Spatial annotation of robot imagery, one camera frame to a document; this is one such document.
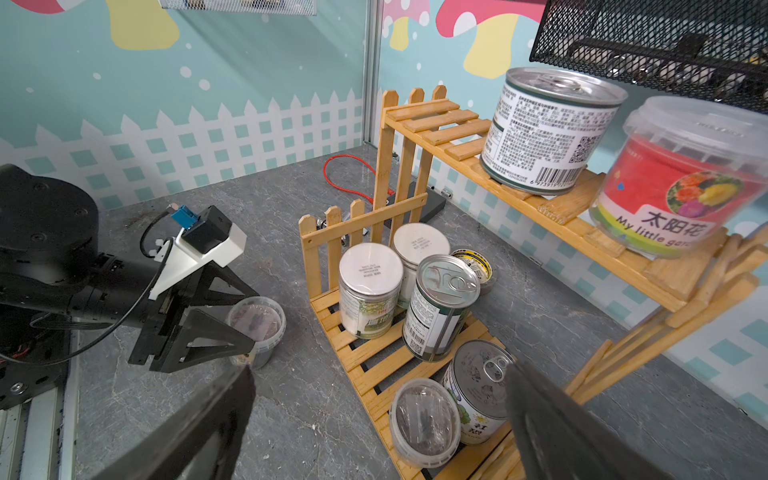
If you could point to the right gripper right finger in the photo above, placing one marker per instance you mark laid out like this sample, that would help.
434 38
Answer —
559 439

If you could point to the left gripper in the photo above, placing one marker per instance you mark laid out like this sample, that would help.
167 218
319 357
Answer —
179 332

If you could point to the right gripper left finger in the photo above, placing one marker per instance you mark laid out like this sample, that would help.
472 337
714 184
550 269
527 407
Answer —
200 441

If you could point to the orange label seed jar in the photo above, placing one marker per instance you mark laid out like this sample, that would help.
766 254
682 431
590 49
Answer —
262 320

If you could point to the small clear seed jar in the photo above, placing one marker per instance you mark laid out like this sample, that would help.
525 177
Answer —
424 424

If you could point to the wooden two-tier shelf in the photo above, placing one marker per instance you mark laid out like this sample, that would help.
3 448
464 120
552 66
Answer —
554 307

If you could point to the red label seed jar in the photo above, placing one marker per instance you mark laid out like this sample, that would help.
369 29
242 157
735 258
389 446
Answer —
686 168

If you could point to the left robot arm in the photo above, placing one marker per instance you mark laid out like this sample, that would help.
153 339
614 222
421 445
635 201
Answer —
56 281

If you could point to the purple label sun can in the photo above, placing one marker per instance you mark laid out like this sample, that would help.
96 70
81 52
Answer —
476 379

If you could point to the brown tape roll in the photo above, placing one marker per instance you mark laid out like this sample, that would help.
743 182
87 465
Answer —
480 265

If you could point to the tall green label can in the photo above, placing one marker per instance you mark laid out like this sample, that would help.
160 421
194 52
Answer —
446 287

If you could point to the white lid green can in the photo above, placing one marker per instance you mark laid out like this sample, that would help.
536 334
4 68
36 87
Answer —
371 276

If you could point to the rear white lid can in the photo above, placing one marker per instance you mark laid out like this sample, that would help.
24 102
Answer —
413 242

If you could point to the black box device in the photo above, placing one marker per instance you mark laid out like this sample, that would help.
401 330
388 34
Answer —
435 203

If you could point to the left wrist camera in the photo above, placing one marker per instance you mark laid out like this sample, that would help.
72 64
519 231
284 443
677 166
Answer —
206 239

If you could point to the black wire basket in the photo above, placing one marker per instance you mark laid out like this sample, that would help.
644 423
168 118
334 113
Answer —
708 50

